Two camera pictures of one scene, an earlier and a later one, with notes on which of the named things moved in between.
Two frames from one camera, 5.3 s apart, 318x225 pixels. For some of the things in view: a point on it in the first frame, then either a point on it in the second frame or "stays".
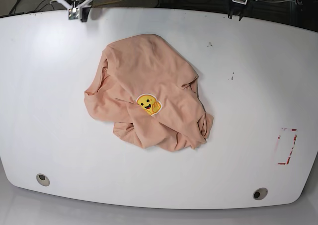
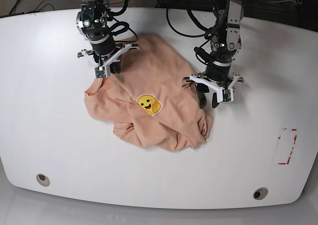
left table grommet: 42,180 stays
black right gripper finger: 231,8 → 214,102
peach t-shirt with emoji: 148,90 stays
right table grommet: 260,193 stays
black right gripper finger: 241,11 → 202,88
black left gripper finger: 85,12 → 115,67
